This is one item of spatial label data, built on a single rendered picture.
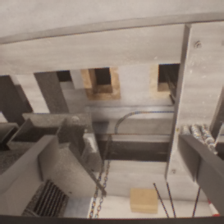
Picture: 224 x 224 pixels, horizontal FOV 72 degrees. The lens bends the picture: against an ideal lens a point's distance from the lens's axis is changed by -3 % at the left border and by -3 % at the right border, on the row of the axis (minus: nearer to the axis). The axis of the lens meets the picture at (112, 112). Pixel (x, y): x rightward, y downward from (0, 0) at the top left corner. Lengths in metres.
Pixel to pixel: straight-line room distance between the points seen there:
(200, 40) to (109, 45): 0.33
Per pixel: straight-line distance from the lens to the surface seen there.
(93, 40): 0.66
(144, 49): 0.65
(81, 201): 1.28
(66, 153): 0.72
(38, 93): 0.89
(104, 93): 1.53
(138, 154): 1.20
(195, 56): 0.69
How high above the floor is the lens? 1.29
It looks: 51 degrees down
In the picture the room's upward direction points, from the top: 167 degrees counter-clockwise
